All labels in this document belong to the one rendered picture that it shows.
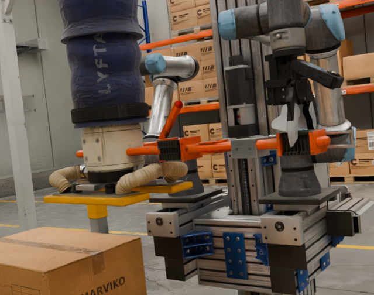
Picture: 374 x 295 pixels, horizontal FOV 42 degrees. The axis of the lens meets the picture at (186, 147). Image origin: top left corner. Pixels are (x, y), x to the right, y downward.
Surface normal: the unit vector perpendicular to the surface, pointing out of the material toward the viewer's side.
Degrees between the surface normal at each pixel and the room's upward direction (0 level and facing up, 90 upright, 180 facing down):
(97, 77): 75
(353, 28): 90
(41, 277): 90
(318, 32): 113
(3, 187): 90
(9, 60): 90
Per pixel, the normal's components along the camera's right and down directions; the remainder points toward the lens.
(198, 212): 0.83, -0.05
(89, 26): -0.06, -0.26
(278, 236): -0.56, 0.11
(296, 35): 0.31, 0.03
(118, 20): 0.52, -0.23
